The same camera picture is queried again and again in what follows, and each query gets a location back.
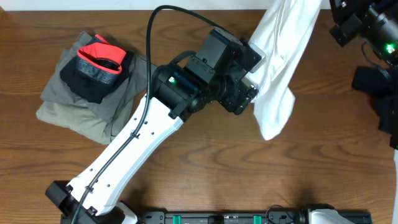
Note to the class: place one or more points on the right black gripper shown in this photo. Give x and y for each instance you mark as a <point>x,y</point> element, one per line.
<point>352,10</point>

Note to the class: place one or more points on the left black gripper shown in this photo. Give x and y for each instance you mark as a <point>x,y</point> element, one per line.
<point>240,99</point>

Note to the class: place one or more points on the white t-shirt with robot print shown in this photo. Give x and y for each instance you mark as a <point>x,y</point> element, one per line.
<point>282,34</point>

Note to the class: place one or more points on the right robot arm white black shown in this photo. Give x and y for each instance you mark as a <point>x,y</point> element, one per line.
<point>376,23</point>

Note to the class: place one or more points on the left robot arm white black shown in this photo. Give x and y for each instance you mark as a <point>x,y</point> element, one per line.
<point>216,72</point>

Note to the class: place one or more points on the black garment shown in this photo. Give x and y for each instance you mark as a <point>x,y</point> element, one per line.
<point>381,86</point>

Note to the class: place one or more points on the folded black red shorts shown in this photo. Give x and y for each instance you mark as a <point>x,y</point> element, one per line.
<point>97,70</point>

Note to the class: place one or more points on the folded grey olive garment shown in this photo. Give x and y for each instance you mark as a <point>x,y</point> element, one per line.
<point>98,122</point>

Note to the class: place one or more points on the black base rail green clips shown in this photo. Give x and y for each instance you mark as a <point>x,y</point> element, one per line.
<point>276,214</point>

